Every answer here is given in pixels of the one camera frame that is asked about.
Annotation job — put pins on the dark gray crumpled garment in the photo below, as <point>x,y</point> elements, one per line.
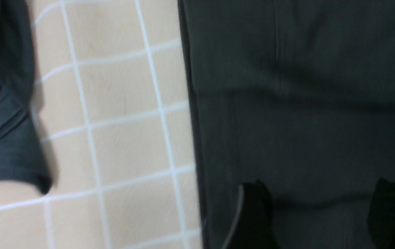
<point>21,155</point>

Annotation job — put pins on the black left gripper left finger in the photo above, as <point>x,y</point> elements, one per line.
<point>252,224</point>

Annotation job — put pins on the gray long-sleeved shirt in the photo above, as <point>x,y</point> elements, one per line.
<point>300,95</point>

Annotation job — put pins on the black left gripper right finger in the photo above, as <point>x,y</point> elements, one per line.
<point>381,217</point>

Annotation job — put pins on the beige checkered tablecloth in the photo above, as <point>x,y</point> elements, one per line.
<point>110,109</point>

